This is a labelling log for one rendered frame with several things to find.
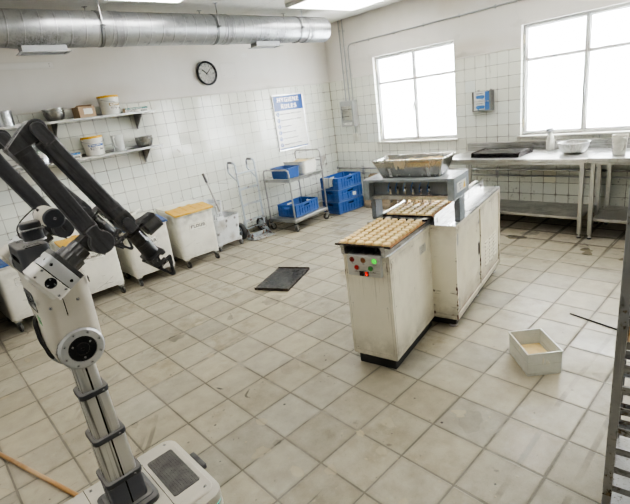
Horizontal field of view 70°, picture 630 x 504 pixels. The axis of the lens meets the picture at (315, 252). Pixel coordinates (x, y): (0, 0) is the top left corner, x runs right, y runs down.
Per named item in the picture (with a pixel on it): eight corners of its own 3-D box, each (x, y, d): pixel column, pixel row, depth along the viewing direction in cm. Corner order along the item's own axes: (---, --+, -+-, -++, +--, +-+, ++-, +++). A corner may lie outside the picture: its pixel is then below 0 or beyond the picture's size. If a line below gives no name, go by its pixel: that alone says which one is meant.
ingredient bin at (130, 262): (139, 289, 527) (122, 227, 503) (120, 279, 573) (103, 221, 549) (181, 273, 561) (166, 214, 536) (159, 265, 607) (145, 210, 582)
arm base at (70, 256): (73, 274, 151) (44, 251, 144) (91, 256, 154) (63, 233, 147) (81, 279, 144) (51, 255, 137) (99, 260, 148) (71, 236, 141)
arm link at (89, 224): (-11, 140, 130) (-5, 139, 123) (31, 117, 137) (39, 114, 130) (90, 254, 154) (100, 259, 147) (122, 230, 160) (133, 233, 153)
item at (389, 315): (396, 318, 375) (387, 215, 347) (435, 325, 355) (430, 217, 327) (355, 362, 322) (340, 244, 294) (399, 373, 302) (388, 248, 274)
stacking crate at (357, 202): (348, 204, 803) (346, 193, 796) (364, 206, 773) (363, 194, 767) (323, 213, 767) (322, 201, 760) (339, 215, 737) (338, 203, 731)
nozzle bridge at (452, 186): (384, 211, 384) (381, 172, 373) (469, 213, 342) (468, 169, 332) (366, 222, 359) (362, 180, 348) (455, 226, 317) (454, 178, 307)
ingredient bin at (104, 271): (83, 310, 487) (61, 244, 463) (65, 298, 531) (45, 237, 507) (131, 292, 521) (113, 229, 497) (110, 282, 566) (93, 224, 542)
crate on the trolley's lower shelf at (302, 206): (301, 208, 742) (299, 196, 735) (319, 208, 718) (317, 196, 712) (278, 217, 701) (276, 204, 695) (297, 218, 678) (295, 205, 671)
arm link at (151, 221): (111, 219, 157) (120, 222, 151) (136, 198, 162) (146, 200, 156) (133, 244, 164) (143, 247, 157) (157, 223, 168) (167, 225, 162)
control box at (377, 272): (351, 272, 298) (349, 253, 293) (383, 276, 284) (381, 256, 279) (348, 274, 295) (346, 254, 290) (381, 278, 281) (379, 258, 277)
